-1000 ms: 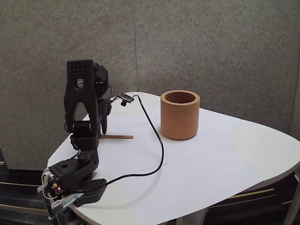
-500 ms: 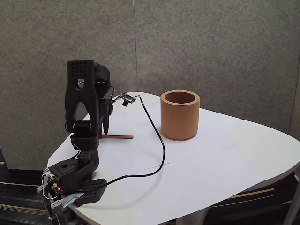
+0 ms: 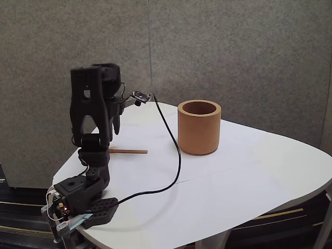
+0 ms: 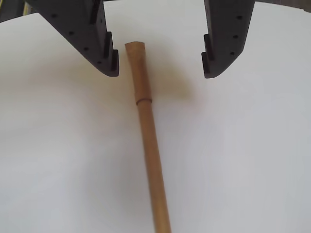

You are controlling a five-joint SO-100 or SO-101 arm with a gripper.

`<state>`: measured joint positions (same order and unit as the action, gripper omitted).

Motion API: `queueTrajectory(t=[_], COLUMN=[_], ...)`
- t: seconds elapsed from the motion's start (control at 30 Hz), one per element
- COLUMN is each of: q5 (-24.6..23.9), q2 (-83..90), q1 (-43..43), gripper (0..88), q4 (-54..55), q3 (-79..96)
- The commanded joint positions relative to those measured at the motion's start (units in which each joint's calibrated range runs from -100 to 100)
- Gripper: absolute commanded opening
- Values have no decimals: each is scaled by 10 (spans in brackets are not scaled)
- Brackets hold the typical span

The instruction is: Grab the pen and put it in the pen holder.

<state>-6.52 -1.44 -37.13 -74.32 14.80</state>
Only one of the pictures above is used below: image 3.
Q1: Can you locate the tan wooden pen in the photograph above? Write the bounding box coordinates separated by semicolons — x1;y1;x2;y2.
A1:
108;148;148;155

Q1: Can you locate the brown cork pen holder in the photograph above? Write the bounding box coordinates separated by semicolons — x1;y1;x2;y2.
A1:
177;100;222;156

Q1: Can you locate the green controller board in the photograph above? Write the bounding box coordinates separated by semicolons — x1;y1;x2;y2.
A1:
51;193;71;216

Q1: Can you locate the grey metal table clamp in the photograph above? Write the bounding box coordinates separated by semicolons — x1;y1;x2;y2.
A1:
53;212;94;245

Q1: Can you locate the white table leg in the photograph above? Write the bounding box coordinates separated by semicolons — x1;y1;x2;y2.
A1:
313;189;332;249

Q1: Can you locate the small gripper-mounted camera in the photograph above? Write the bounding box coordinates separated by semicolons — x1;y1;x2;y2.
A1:
121;90;151;107

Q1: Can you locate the thick black camera cable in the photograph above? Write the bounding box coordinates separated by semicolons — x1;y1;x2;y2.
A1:
89;93;182;216

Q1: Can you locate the thin black motor cable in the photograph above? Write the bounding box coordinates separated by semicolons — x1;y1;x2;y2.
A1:
77;165;90;179

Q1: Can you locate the thin white wire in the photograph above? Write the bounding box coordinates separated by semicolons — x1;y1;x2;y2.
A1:
46;188;66;223

